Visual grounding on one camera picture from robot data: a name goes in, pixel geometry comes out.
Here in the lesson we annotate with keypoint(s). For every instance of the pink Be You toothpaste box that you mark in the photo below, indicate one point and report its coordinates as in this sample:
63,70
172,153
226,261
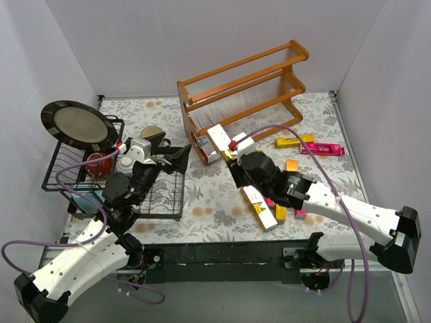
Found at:
323,149

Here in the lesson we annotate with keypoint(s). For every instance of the silver red R&O box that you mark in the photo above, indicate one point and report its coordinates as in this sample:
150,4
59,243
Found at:
212,155

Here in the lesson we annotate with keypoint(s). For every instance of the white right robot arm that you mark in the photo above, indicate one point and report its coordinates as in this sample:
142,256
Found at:
387,236

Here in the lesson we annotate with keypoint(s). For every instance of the pink toothpaste box lower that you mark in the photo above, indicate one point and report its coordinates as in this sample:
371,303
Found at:
299,214

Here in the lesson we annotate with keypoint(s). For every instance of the aluminium frame rail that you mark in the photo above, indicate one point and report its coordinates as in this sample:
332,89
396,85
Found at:
235,261

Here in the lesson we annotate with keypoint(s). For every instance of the orange gold toothpaste box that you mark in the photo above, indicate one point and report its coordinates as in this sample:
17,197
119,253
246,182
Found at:
291,165

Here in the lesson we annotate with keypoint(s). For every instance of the blue cup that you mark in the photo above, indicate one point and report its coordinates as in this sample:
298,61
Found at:
87,206

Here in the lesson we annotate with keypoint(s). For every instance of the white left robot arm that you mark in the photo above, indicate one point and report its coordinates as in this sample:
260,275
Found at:
105,245

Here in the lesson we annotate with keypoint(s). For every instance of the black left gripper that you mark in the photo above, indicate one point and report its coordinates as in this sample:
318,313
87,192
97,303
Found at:
163,158

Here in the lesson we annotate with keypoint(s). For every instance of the dark rimmed ceramic plate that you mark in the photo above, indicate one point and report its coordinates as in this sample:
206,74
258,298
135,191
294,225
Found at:
79,126

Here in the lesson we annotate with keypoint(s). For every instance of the silver gold R&O box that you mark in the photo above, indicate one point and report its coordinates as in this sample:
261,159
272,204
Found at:
220,140

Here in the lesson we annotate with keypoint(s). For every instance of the wooden three-tier shelf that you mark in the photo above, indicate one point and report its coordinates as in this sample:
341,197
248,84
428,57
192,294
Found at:
241,89

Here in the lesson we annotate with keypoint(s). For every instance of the black wire dish rack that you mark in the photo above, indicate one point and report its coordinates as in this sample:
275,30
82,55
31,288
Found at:
67,175

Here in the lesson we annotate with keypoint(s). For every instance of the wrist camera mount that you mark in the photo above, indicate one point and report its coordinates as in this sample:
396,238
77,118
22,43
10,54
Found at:
242,144
138,149

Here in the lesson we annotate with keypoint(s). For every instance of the white gold R&O box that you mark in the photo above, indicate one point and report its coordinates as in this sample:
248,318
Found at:
260,208

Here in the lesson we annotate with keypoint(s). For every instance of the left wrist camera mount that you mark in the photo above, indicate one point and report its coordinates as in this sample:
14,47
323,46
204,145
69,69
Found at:
138,149

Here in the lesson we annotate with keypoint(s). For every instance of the red ceramic cup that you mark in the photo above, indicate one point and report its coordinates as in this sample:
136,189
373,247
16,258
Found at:
99,170

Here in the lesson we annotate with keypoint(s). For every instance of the small pink toothpaste box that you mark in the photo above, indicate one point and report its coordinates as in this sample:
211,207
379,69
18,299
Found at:
270,203

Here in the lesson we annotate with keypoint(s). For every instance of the yellow Be You toothpaste box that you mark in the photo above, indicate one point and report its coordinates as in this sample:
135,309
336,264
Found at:
280,213

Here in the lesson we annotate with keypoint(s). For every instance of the cream ceramic mug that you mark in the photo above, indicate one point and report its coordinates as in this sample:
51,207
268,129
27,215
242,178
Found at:
149,131

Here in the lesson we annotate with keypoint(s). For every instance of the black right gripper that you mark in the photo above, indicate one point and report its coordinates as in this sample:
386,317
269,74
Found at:
238,169

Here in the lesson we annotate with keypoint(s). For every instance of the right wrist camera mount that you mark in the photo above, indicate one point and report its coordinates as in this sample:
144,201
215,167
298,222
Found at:
242,144

